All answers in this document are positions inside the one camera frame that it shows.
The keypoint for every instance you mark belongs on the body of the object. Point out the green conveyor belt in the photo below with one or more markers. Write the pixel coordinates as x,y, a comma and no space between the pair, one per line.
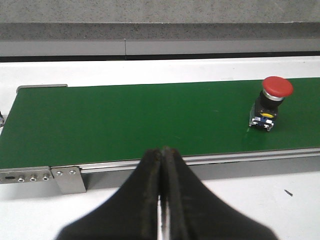
56,126

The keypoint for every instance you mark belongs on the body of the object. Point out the yellow push button at edge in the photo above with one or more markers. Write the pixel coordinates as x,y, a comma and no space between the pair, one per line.
2,120

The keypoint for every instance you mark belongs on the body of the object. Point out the grey stone counter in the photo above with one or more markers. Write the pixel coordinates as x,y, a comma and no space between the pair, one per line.
165,28

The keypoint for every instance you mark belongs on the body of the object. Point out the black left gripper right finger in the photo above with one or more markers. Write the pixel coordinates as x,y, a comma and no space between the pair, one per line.
190,211

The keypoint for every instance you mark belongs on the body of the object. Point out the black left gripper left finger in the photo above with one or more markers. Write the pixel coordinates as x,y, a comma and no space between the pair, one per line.
131,213

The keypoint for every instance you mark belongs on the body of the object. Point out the aluminium conveyor frame rail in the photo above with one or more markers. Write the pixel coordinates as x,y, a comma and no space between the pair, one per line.
208,159

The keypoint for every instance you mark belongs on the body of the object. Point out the red push button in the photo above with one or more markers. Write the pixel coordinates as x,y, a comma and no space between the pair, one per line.
265,109

